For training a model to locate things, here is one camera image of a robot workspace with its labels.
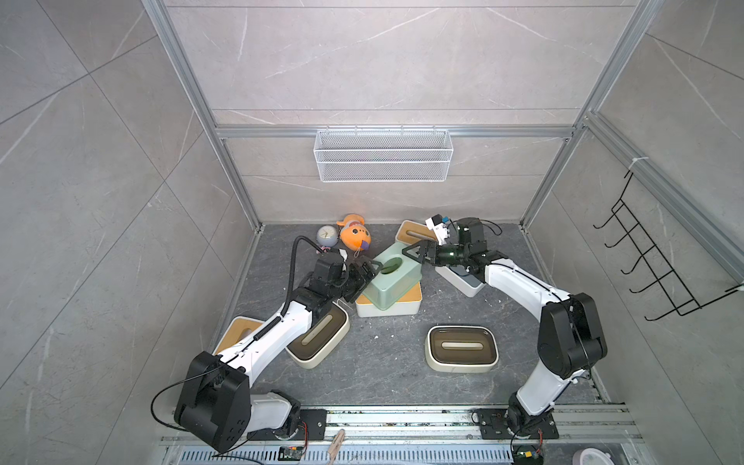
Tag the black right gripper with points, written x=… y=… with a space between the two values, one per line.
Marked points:
x=425 y=251

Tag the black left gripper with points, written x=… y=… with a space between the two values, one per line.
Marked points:
x=362 y=281

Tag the mint green tissue box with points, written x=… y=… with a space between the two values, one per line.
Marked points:
x=399 y=274

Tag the white tissue box grey lid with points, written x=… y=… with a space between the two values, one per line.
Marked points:
x=458 y=276

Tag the large bamboo lid tissue box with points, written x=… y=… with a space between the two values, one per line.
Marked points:
x=408 y=305

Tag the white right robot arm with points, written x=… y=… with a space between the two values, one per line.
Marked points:
x=570 y=338

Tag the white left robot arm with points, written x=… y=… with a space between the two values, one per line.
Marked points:
x=216 y=403

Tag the white tissue box bamboo lid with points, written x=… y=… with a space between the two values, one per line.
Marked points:
x=411 y=232

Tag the orange plush fish toy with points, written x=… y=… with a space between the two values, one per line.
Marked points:
x=353 y=233

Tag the small grey alarm clock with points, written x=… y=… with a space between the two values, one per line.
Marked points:
x=327 y=236

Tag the cream box dark lid left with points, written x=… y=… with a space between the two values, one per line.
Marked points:
x=314 y=346

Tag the cream box dark lid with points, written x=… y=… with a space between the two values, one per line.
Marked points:
x=461 y=349
x=314 y=346

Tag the cream box dark lid right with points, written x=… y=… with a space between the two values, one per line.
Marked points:
x=461 y=349

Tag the bamboo lid box left edge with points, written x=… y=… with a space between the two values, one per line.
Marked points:
x=239 y=328

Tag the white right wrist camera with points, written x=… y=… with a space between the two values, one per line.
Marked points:
x=440 y=226

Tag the white wire mesh basket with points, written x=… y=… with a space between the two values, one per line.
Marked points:
x=390 y=155

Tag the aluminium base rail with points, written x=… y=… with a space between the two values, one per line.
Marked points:
x=446 y=434

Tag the black wire hook rack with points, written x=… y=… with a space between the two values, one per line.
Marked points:
x=680 y=299

